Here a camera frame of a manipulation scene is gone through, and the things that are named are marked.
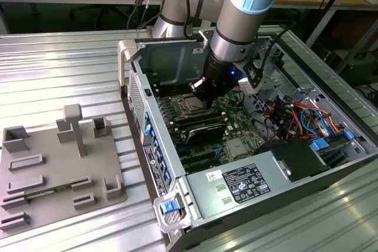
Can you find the perforated metal drive cage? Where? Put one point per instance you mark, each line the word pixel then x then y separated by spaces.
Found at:
pixel 274 83

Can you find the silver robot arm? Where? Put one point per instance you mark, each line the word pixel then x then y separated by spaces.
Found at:
pixel 236 27

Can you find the black graphics card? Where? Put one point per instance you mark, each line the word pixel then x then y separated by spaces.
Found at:
pixel 206 134

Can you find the grey power supply unit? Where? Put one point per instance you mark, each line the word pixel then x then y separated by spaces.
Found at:
pixel 200 193

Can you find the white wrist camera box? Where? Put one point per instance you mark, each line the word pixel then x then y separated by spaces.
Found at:
pixel 248 85

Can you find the blue case latch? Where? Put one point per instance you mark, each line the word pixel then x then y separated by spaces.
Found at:
pixel 169 207

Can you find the black fan shroud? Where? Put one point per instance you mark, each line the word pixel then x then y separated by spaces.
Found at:
pixel 298 157

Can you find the green motherboard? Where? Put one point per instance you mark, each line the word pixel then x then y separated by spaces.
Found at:
pixel 236 122

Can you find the black installed RAM module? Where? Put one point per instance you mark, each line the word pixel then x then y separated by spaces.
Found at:
pixel 198 119

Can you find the CPU socket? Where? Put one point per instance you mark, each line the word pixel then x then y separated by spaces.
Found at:
pixel 189 114

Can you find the silver chipset heatsink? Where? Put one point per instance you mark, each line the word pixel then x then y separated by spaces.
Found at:
pixel 239 148

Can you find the open PC case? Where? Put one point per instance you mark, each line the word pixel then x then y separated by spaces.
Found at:
pixel 165 134

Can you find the grey parts rack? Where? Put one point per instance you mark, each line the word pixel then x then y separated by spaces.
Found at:
pixel 59 163

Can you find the green RAM stick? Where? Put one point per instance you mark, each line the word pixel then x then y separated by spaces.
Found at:
pixel 62 188

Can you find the black office chair base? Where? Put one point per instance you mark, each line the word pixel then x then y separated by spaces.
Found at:
pixel 102 13

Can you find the CPU plate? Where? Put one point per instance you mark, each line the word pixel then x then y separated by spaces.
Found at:
pixel 193 105

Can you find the small blue clip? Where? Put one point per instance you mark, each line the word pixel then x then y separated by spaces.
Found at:
pixel 349 135

